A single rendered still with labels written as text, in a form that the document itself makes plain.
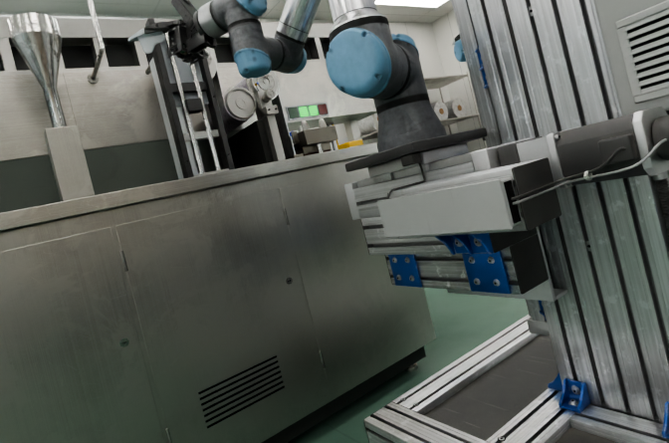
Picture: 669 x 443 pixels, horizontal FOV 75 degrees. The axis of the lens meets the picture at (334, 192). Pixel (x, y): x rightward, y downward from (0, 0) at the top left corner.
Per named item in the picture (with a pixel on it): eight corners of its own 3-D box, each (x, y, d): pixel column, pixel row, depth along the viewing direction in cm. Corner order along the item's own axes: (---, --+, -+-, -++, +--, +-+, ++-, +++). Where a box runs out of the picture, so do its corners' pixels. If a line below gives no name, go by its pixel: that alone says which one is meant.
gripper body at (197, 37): (164, 58, 105) (198, 39, 99) (159, 24, 106) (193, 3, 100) (190, 66, 112) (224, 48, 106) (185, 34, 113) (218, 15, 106)
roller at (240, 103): (231, 119, 165) (223, 88, 165) (209, 135, 186) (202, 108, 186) (260, 115, 172) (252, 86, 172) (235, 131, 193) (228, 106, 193)
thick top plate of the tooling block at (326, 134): (307, 144, 178) (304, 129, 178) (265, 162, 211) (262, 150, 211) (338, 138, 187) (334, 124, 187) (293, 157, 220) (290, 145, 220)
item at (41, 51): (57, 213, 133) (10, 31, 133) (55, 217, 145) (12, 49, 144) (107, 203, 141) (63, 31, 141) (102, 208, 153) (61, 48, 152)
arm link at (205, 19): (206, -6, 98) (233, 7, 105) (192, 3, 100) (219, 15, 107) (211, 25, 97) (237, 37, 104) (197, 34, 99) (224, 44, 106)
